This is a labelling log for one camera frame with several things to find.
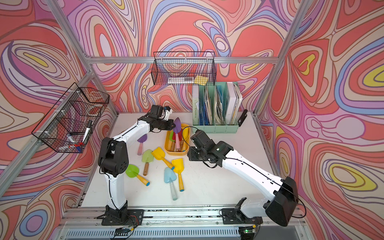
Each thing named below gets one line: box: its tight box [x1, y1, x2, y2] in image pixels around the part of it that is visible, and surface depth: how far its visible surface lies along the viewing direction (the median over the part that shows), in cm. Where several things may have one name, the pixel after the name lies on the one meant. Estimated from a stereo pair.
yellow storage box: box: [164, 123, 191, 156], surface depth 98 cm
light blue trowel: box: [164, 167, 178, 201], surface depth 88 cm
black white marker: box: [82, 120, 93, 145], surface depth 70 cm
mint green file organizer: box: [192, 81, 243, 134], surface depth 101 cm
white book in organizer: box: [226, 82, 243, 125], surface depth 100 cm
